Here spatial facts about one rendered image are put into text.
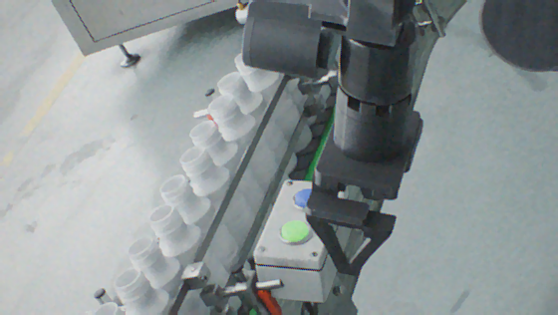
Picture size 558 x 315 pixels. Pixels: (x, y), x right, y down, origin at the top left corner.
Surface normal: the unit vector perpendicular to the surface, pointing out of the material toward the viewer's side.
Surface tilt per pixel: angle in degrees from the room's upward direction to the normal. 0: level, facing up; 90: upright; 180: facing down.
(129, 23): 90
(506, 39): 89
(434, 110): 0
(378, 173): 29
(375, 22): 89
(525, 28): 89
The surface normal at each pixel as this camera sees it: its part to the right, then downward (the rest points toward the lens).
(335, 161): 0.04, -0.78
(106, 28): -0.26, 0.60
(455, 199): -0.44, -0.77
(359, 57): -0.53, 0.51
